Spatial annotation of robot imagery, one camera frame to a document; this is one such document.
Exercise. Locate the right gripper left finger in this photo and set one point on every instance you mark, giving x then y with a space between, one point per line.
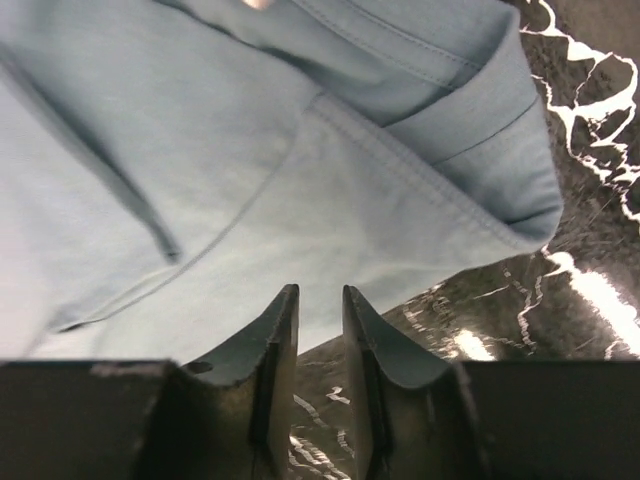
225 415

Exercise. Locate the blue t-shirt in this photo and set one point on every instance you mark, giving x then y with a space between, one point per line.
167 166

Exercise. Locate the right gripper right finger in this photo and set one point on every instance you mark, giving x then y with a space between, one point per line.
417 416

